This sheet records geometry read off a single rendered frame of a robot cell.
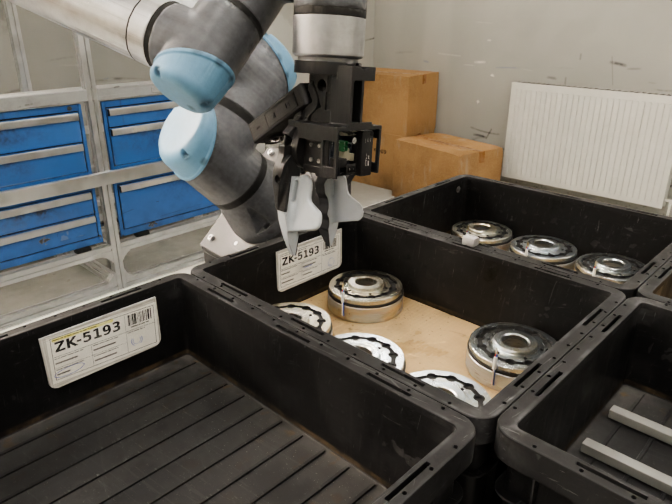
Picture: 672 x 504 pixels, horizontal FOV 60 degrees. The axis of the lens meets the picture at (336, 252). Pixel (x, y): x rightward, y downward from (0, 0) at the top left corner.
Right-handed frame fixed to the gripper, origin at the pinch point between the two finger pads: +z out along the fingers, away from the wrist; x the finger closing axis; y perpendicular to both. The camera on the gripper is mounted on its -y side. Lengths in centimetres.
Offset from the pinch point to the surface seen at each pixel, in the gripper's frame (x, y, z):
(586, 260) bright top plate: 41.6, 18.5, 6.6
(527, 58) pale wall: 321, -129, -30
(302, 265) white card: 6.6, -7.4, 6.9
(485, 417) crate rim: -10.7, 30.2, 4.8
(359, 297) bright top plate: 8.9, 1.3, 9.5
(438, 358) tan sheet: 7.8, 14.8, 12.7
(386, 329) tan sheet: 8.9, 6.1, 12.4
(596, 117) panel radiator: 311, -77, 2
